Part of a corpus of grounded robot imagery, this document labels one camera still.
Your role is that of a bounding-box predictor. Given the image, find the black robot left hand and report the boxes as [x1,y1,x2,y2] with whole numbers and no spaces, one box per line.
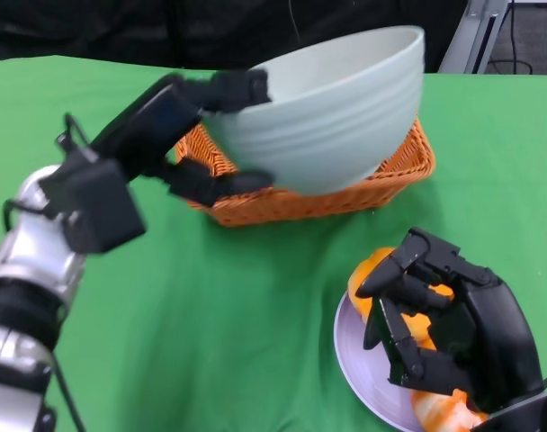
[91,69,274,208]

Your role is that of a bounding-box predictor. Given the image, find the round orange bread bun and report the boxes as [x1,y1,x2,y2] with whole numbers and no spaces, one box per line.
[347,246,457,352]

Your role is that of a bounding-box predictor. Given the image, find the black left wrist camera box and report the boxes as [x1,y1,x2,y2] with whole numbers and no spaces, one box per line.
[39,148,148,256]

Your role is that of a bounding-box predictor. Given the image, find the lavender plate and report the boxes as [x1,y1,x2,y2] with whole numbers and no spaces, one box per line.
[334,290,430,432]

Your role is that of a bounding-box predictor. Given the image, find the grey metal frame leg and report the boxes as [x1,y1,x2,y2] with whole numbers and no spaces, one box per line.
[437,0,513,74]

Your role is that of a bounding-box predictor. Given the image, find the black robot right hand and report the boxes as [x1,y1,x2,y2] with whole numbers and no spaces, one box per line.
[354,227,544,413]

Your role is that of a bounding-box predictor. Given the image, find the orange wicker basket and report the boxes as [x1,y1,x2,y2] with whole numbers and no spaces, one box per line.
[175,115,436,228]

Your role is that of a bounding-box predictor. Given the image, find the grey ceramic bowl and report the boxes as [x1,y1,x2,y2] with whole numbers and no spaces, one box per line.
[209,25,426,195]

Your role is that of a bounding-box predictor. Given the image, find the green tablecloth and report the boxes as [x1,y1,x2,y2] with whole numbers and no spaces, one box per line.
[0,56,547,432]

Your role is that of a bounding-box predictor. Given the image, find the black backdrop curtain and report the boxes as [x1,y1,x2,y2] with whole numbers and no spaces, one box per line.
[0,0,466,76]

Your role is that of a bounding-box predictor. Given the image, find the black floor cable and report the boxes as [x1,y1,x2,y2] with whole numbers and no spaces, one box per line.
[487,0,535,76]

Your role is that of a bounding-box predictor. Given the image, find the twisted orange ring bread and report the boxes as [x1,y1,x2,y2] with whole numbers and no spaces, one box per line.
[410,389,490,432]

